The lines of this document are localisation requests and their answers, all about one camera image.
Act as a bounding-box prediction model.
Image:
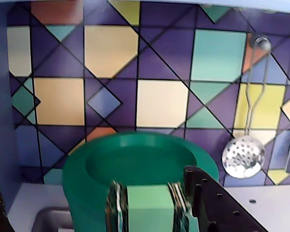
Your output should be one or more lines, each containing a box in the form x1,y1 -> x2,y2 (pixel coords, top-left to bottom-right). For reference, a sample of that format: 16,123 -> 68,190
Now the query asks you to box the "light green block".
106,180 -> 199,232

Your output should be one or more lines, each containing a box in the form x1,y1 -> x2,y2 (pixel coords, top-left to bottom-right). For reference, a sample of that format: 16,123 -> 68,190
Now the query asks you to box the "metal skimmer spoon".
221,44 -> 266,177

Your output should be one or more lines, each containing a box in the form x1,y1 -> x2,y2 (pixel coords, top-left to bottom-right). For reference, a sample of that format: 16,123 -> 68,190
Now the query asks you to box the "steel toy sink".
33,206 -> 73,232

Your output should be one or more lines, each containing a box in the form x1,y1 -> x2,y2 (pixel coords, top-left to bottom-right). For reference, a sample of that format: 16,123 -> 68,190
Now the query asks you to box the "green pot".
62,131 -> 219,232

